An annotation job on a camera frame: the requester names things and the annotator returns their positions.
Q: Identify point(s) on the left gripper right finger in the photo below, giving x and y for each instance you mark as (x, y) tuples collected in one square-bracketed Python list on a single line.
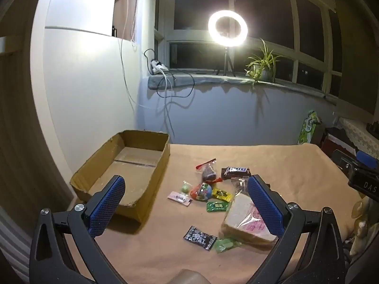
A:
[(322, 258)]

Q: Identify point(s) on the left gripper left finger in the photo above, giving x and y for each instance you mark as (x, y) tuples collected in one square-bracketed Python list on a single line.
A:
[(50, 258)]

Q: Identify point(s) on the sliced bread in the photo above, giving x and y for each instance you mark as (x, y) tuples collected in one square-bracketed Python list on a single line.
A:
[(244, 223)]

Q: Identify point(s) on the black white snack packet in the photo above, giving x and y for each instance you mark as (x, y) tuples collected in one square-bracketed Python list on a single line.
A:
[(196, 236)]

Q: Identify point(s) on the Snickers bar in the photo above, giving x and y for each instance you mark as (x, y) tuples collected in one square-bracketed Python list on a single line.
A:
[(228, 173)]

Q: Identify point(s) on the red green jelly cup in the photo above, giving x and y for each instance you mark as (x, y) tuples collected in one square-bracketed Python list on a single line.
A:
[(202, 192)]

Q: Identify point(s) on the chocolate cake red-edged bag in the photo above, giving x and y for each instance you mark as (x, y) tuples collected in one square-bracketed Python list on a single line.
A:
[(208, 172)]

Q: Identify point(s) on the lace covered side table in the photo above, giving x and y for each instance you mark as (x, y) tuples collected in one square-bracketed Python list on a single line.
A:
[(349, 136)]

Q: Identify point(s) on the green snack bag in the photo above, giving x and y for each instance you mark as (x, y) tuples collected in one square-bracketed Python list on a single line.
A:
[(308, 127)]

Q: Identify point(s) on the light green candy packet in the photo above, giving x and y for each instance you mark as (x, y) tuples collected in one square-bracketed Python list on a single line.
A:
[(222, 245)]

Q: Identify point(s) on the yellow candy packet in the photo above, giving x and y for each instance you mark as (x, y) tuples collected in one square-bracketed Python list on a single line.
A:
[(222, 195)]

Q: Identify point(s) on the cardboard box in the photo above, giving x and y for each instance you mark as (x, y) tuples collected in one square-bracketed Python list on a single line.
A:
[(139, 157)]

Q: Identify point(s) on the potted spider plant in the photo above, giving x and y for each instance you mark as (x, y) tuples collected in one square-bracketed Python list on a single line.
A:
[(263, 67)]

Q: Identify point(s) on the pink candy packet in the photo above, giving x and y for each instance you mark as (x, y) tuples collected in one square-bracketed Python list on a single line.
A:
[(180, 198)]

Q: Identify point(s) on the small green ball candy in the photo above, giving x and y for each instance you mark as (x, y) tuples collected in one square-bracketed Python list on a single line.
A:
[(186, 188)]

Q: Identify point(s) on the grey windowsill cushion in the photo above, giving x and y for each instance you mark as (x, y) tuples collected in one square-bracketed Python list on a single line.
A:
[(184, 79)]

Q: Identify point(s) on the white power strip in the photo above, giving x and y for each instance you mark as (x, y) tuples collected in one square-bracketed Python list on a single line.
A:
[(158, 67)]

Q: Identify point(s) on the ring light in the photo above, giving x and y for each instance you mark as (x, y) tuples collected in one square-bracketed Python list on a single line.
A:
[(229, 30)]

